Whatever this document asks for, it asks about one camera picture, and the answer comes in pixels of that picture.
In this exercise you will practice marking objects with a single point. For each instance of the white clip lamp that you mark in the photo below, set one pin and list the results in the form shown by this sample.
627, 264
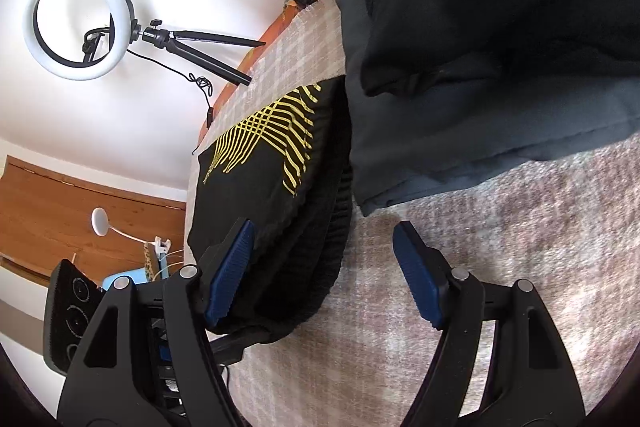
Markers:
101, 221

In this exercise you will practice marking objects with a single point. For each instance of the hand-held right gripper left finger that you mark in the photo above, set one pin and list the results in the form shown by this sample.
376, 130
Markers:
231, 279

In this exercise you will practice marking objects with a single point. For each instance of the beige checked blanket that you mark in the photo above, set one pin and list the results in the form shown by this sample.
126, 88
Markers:
360, 367

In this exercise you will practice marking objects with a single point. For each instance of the small black tripod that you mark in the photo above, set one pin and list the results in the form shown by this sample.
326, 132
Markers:
200, 39

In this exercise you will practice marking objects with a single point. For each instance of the black ribbed knit garment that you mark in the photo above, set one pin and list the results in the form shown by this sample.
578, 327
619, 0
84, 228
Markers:
325, 257

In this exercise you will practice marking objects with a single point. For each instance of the dark grey pants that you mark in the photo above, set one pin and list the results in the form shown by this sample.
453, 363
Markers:
475, 32

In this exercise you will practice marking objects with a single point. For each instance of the wooden door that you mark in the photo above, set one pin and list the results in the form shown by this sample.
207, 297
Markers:
60, 217

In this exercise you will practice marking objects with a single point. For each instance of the black shirt with yellow print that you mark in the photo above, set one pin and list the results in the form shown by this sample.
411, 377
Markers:
260, 187

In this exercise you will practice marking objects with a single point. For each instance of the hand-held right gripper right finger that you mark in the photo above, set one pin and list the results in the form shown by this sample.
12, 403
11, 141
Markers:
417, 279

